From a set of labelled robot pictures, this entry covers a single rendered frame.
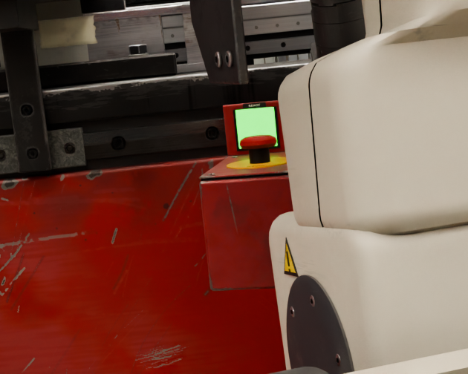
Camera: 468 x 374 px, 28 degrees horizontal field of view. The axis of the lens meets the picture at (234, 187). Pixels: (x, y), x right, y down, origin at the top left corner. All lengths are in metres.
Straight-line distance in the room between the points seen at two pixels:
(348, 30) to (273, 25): 0.69
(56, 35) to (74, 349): 0.43
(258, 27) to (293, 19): 0.06
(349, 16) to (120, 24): 0.50
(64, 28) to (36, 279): 0.35
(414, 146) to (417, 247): 0.05
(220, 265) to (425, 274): 0.51
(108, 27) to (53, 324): 0.41
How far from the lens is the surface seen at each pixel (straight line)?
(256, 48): 1.57
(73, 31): 1.32
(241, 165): 0.98
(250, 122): 1.07
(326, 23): 0.89
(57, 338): 1.26
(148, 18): 1.31
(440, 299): 0.47
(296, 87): 0.50
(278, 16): 1.58
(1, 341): 1.27
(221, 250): 0.95
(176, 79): 1.19
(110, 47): 1.32
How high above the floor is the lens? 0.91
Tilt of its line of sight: 9 degrees down
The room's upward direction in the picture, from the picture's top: 6 degrees counter-clockwise
